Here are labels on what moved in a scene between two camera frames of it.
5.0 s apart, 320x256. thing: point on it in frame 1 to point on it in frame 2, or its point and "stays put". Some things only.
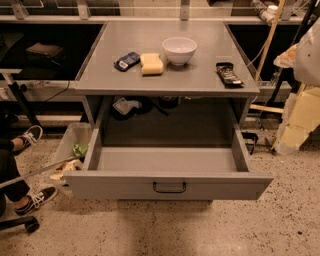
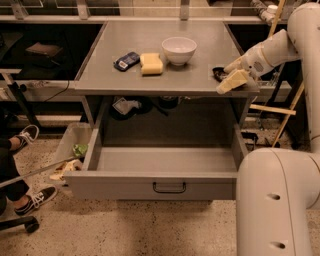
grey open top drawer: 167,173 stays put
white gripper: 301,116 to 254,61
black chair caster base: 30,223 stays put
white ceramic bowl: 179,50 stays put
